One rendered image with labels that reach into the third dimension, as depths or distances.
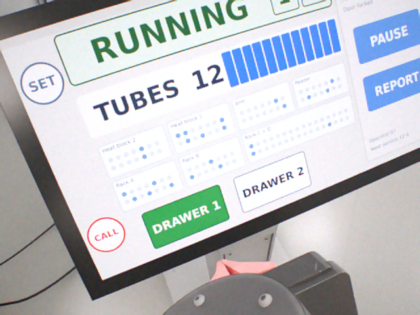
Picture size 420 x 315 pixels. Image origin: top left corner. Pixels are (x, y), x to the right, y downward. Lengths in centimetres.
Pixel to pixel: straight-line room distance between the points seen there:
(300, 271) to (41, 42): 31
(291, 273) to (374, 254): 136
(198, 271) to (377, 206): 78
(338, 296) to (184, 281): 122
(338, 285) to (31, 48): 33
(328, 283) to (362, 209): 143
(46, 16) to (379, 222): 145
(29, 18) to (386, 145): 43
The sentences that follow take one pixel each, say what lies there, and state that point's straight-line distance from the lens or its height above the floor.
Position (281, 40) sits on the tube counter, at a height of 112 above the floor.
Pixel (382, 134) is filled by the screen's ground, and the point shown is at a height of 101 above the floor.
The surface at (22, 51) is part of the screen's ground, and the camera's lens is 40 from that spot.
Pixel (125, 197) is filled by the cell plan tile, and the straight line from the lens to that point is 41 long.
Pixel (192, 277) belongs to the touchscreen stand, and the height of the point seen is 4.
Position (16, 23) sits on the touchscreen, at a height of 119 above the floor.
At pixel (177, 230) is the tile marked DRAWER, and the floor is 100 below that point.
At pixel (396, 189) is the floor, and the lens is 173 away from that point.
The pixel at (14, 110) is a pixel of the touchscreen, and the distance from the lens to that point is 40.
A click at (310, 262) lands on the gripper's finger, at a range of 21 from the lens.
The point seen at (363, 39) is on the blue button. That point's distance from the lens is 49.
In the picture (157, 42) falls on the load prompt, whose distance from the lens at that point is 39.
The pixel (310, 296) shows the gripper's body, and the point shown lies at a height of 119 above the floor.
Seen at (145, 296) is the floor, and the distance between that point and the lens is 146.
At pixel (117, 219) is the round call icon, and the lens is 41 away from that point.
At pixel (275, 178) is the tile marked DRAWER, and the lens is 44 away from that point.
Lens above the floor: 138
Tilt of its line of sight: 55 degrees down
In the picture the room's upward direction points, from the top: 6 degrees counter-clockwise
